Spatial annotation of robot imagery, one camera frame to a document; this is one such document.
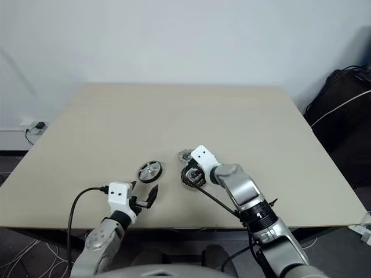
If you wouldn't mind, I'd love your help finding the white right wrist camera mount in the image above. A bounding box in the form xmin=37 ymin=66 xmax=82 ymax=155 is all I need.
xmin=190 ymin=145 xmax=224 ymax=182

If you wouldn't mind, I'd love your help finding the black rotor with silver spokes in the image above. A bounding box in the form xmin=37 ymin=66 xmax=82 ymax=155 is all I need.
xmin=137 ymin=159 xmax=165 ymax=184

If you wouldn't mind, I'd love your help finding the silver motor cover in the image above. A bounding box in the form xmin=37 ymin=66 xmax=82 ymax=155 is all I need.
xmin=177 ymin=148 xmax=194 ymax=163

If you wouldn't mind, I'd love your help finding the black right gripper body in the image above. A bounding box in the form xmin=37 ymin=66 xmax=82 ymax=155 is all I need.
xmin=184 ymin=160 xmax=206 ymax=175

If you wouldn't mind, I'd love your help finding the white power strip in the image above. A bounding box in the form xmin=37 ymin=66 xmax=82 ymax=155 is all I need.
xmin=349 ymin=224 xmax=371 ymax=244

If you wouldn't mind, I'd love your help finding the white wall outlet box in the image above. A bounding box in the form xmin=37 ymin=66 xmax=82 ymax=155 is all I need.
xmin=20 ymin=117 xmax=47 ymax=136

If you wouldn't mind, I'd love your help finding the white floor cable tangle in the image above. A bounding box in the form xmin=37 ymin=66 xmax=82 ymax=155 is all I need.
xmin=0 ymin=237 xmax=73 ymax=278

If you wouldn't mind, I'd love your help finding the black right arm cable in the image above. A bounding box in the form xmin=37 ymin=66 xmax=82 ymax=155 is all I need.
xmin=188 ymin=182 xmax=261 ymax=273

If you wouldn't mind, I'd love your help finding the copper wound motor stator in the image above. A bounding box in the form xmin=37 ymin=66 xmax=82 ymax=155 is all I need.
xmin=181 ymin=166 xmax=207 ymax=191

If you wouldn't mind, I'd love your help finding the dark vertical panel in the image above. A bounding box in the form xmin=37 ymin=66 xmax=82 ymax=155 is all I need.
xmin=359 ymin=25 xmax=371 ymax=68

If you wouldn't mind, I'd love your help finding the black bag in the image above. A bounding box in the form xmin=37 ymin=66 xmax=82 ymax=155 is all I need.
xmin=304 ymin=65 xmax=371 ymax=189

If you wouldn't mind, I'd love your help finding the grey robot torso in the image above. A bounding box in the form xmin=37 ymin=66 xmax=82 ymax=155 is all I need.
xmin=104 ymin=262 xmax=328 ymax=278

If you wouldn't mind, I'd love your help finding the thin black adapter cable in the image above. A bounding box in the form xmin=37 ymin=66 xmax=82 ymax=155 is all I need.
xmin=24 ymin=127 xmax=38 ymax=145

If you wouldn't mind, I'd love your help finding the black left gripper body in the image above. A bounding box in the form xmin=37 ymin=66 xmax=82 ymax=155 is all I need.
xmin=128 ymin=188 xmax=148 ymax=217

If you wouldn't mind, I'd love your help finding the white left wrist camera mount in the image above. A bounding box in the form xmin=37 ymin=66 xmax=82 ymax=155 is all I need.
xmin=107 ymin=181 xmax=137 ymax=225

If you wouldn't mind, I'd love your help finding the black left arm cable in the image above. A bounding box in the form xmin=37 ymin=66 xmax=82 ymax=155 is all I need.
xmin=67 ymin=186 xmax=110 ymax=261

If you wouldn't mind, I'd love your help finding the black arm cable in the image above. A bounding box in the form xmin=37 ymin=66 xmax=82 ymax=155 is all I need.
xmin=67 ymin=186 xmax=110 ymax=261
xmin=188 ymin=182 xmax=261 ymax=273

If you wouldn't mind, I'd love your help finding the black table frame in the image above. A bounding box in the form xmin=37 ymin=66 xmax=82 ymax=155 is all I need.
xmin=0 ymin=227 xmax=353 ymax=255

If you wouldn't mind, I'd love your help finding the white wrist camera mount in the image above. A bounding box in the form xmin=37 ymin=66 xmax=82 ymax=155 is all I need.
xmin=190 ymin=145 xmax=224 ymax=182
xmin=107 ymin=181 xmax=137 ymax=225

